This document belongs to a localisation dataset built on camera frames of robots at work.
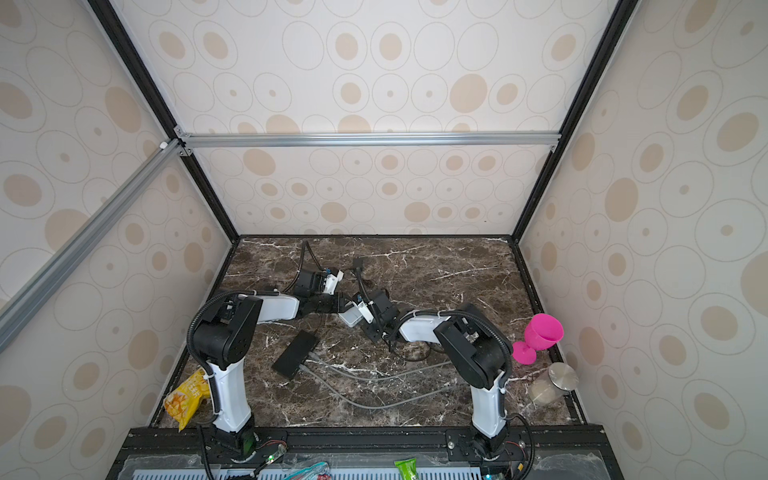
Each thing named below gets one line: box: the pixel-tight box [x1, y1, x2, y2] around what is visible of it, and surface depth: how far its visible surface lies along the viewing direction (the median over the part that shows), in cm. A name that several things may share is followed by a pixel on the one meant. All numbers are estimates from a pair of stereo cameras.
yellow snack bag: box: [163, 368, 211, 432], surface depth 79 cm
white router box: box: [338, 306, 363, 328], surface depth 96 cm
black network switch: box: [272, 329, 320, 379], surface depth 90 cm
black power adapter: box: [352, 257, 367, 298], surface depth 115 cm
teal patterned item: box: [282, 461, 331, 480], surface depth 70 cm
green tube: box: [394, 457, 417, 480], surface depth 71 cm
